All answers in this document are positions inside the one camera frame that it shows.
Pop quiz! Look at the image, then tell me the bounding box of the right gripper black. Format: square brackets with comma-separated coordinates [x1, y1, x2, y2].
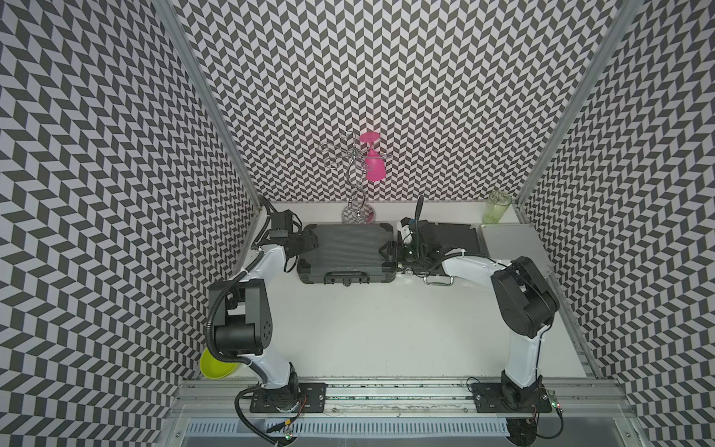
[378, 240, 425, 262]

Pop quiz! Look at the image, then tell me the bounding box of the black poker case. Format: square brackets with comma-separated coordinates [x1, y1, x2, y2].
[296, 223, 397, 287]
[405, 221, 487, 279]

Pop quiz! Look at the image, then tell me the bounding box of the small silver aluminium poker case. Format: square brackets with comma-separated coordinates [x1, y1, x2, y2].
[480, 223, 554, 278]

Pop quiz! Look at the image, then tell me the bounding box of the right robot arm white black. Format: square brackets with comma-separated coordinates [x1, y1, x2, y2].
[395, 196, 560, 415]

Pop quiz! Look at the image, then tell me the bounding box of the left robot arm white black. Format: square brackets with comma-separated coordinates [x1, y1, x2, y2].
[205, 196, 318, 413]

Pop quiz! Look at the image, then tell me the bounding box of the green translucent cup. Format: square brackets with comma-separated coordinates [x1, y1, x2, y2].
[482, 190, 512, 225]

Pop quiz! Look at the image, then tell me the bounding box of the pink wine glass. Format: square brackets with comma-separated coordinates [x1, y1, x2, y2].
[359, 131, 387, 183]

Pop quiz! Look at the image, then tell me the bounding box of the yellow green bowl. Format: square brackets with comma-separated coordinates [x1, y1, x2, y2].
[199, 348, 241, 380]

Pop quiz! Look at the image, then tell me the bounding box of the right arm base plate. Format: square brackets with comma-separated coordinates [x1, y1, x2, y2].
[469, 383, 554, 415]

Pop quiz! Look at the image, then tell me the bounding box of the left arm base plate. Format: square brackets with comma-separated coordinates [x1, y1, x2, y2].
[250, 383, 327, 415]

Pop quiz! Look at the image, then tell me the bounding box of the aluminium mounting rail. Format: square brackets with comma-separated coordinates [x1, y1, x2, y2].
[168, 377, 636, 418]

